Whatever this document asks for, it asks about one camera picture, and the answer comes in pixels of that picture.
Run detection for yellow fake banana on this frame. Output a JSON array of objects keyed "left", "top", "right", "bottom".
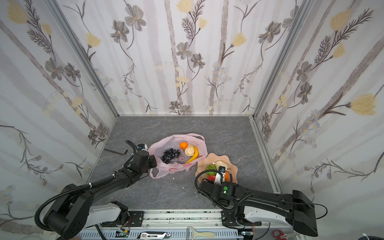
[{"left": 185, "top": 145, "right": 199, "bottom": 164}]

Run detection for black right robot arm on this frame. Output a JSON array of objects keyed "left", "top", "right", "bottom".
[{"left": 195, "top": 181, "right": 319, "bottom": 237}]

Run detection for pink scalloped plate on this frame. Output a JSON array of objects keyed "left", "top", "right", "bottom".
[{"left": 195, "top": 153, "right": 238, "bottom": 184}]

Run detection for silver black utility knife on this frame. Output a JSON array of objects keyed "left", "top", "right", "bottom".
[{"left": 137, "top": 232, "right": 171, "bottom": 240}]

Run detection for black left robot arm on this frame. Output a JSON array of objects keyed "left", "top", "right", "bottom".
[{"left": 34, "top": 150, "right": 157, "bottom": 240}]

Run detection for dark hex key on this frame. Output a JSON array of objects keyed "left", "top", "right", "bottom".
[{"left": 104, "top": 148, "right": 128, "bottom": 156}]

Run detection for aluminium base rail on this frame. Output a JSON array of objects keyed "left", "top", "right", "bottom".
[{"left": 74, "top": 208, "right": 310, "bottom": 240}]

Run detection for red fake strawberry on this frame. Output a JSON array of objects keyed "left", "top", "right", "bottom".
[{"left": 208, "top": 175, "right": 216, "bottom": 182}]

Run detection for orange fake tangerine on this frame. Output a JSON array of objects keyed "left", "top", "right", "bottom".
[{"left": 225, "top": 172, "right": 231, "bottom": 182}]

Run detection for pink plastic bag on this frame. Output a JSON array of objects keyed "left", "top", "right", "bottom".
[{"left": 148, "top": 133, "right": 208, "bottom": 179}]

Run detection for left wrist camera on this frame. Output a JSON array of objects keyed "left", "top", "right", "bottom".
[{"left": 137, "top": 144, "right": 148, "bottom": 151}]

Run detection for small orange fake fruit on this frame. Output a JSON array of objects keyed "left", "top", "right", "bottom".
[{"left": 180, "top": 142, "right": 188, "bottom": 150}]

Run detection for dark fake grape bunch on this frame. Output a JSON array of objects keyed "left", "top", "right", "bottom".
[{"left": 161, "top": 148, "right": 181, "bottom": 164}]

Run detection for red handled scissors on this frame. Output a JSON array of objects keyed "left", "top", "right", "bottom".
[{"left": 273, "top": 230, "right": 300, "bottom": 240}]

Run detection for cream fake garlic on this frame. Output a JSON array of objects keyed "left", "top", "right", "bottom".
[{"left": 184, "top": 145, "right": 196, "bottom": 157}]

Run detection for cream fake pear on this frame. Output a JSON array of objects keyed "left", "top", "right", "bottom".
[{"left": 214, "top": 161, "right": 228, "bottom": 170}]

